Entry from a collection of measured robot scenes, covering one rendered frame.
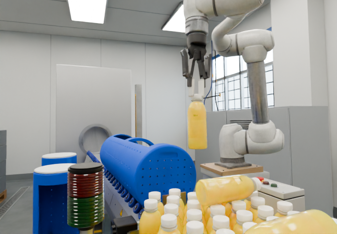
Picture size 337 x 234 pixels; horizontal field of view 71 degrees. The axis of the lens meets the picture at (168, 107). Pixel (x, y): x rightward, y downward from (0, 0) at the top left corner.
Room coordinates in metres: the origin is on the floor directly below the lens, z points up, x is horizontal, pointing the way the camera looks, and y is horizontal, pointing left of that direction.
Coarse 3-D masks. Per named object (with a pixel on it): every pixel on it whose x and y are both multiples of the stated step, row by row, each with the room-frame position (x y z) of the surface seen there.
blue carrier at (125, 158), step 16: (112, 144) 1.48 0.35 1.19; (128, 144) 1.24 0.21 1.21; (160, 144) 1.00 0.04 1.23; (112, 160) 1.31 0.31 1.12; (128, 160) 1.06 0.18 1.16; (144, 160) 0.94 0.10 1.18; (160, 160) 0.97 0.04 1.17; (176, 160) 1.00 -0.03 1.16; (192, 160) 1.04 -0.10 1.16; (128, 176) 1.00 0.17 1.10; (144, 176) 0.94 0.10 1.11; (160, 176) 0.97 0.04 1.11; (176, 176) 1.00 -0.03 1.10; (192, 176) 1.03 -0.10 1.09; (144, 192) 0.94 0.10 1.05; (160, 192) 0.97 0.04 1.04
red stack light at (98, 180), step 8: (72, 176) 0.41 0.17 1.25; (80, 176) 0.41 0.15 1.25; (88, 176) 0.41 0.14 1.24; (96, 176) 0.42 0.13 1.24; (72, 184) 0.41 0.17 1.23; (80, 184) 0.41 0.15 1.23; (88, 184) 0.41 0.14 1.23; (96, 184) 0.42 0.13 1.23; (72, 192) 0.41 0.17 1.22; (80, 192) 0.41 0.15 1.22; (88, 192) 0.41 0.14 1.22; (96, 192) 0.42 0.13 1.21
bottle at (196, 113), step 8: (192, 104) 0.87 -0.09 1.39; (200, 104) 0.87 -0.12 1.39; (192, 112) 0.86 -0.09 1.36; (200, 112) 0.86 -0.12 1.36; (192, 120) 0.86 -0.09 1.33; (200, 120) 0.85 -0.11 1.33; (192, 128) 0.86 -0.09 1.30; (200, 128) 0.85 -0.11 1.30; (192, 136) 0.86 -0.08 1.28; (200, 136) 0.85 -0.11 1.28; (192, 144) 0.86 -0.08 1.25; (200, 144) 0.85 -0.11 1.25
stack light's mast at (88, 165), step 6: (90, 162) 0.46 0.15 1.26; (96, 162) 0.46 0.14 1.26; (72, 168) 0.41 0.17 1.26; (78, 168) 0.41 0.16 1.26; (84, 168) 0.41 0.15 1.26; (90, 168) 0.41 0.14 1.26; (96, 168) 0.42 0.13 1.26; (102, 168) 0.43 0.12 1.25; (78, 228) 0.43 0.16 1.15; (84, 228) 0.42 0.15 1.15; (90, 228) 0.43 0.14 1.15
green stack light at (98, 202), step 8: (72, 200) 0.41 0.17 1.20; (80, 200) 0.41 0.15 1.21; (88, 200) 0.41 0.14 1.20; (96, 200) 0.42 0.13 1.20; (72, 208) 0.41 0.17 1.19; (80, 208) 0.41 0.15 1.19; (88, 208) 0.41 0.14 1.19; (96, 208) 0.42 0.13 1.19; (72, 216) 0.41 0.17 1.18; (80, 216) 0.41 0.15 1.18; (88, 216) 0.41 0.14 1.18; (96, 216) 0.42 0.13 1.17; (72, 224) 0.41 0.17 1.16; (80, 224) 0.41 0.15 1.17; (88, 224) 0.41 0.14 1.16
